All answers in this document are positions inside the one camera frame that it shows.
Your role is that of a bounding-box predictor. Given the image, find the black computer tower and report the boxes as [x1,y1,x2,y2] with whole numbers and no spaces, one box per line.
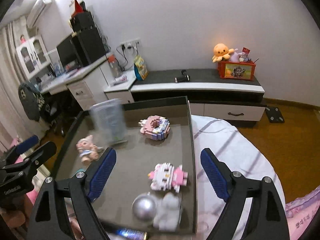
[72,27,106,67]

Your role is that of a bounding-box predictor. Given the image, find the white small figurine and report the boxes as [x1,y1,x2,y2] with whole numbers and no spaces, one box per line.
[153,192,182,232]

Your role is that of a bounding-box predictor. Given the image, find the silver ball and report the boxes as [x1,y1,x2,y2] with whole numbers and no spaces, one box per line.
[132,192,157,222]

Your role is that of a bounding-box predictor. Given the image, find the clear plastic box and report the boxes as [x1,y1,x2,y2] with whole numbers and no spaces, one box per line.
[89,99,127,145]

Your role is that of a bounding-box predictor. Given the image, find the black floor scale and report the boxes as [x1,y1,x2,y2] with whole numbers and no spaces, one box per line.
[265,106,285,124]

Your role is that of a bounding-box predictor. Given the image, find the air conditioner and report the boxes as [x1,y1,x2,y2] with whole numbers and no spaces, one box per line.
[27,0,53,29]

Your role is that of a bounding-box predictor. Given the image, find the black dumbbell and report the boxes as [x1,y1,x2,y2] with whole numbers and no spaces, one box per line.
[174,69,190,83]

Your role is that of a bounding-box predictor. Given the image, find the blue labelled flat box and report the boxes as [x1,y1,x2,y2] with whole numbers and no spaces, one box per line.
[114,228,148,240]

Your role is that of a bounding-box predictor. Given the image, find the black speaker box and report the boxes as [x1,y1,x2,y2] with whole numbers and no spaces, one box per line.
[70,11,95,32]

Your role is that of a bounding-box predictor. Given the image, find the orange-capped water bottle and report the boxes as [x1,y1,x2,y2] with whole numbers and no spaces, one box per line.
[107,54,123,79]

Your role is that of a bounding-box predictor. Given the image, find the red toy storage box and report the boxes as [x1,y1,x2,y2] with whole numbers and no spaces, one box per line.
[217,61,256,81]

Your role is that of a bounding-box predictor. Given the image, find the orange octopus plush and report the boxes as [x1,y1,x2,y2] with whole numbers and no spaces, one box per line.
[212,43,234,63]

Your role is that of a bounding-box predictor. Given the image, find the snack bag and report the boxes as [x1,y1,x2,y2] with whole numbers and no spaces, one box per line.
[133,55,149,81]

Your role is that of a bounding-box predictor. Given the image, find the low tv cabinet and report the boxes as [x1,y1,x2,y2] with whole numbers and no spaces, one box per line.
[104,69,266,126]

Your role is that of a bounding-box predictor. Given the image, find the pink bedding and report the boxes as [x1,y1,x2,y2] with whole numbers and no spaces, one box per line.
[285,186,319,239]

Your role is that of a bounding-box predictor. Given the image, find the pink white brick toy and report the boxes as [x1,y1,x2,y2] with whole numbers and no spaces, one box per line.
[138,115,170,141]

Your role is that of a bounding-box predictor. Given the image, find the pink kitty brick figure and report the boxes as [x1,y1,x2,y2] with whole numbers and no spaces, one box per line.
[148,163,188,193]

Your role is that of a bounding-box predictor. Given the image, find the black computer monitor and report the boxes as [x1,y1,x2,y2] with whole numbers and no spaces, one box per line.
[56,34,82,69]

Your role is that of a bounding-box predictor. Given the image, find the wall power socket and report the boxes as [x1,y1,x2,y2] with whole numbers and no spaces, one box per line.
[120,38,141,49]

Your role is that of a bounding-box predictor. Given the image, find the black office chair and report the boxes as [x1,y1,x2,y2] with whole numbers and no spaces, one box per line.
[40,90,82,137]

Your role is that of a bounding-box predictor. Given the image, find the pink black-rimmed storage box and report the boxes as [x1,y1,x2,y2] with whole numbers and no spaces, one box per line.
[49,96,198,235]

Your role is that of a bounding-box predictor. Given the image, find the dark jacket on chair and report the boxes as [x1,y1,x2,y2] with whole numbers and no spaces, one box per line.
[18,81,45,122]

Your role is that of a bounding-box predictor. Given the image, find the white wall cabinet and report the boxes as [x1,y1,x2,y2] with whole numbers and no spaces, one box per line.
[16,35,52,80]

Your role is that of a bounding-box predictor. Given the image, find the beige curtain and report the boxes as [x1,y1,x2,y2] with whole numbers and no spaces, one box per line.
[1,16,49,153]

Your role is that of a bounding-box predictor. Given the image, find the white desk with drawers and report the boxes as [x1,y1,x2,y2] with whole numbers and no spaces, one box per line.
[41,55,109,111]

